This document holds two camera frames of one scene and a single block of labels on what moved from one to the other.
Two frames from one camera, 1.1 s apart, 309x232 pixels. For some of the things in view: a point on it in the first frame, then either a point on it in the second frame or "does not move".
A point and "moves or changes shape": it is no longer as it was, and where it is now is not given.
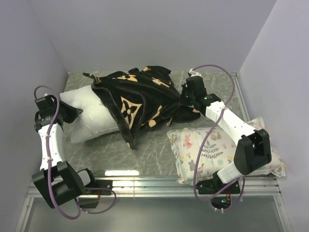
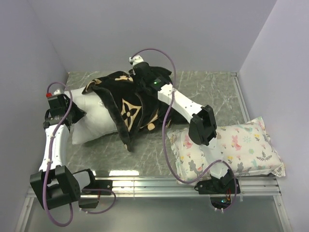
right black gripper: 184,90 → 134,76
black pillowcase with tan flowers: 145,96 moves or changes shape
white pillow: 97,119 does not move
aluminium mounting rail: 167,186 does not move
